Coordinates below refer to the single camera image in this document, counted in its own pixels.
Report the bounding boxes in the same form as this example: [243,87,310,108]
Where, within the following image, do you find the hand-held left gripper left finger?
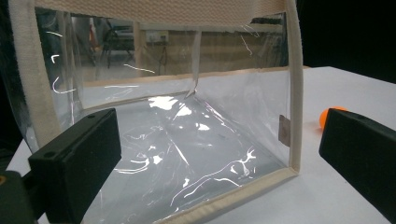
[27,107,122,224]

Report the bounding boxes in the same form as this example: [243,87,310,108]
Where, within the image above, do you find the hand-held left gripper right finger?
[318,107,396,224]

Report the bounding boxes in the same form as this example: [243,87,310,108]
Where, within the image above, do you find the orange ball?
[319,105,348,130]

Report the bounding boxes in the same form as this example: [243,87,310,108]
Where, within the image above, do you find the clear plastic bag beige trim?
[7,0,304,224]

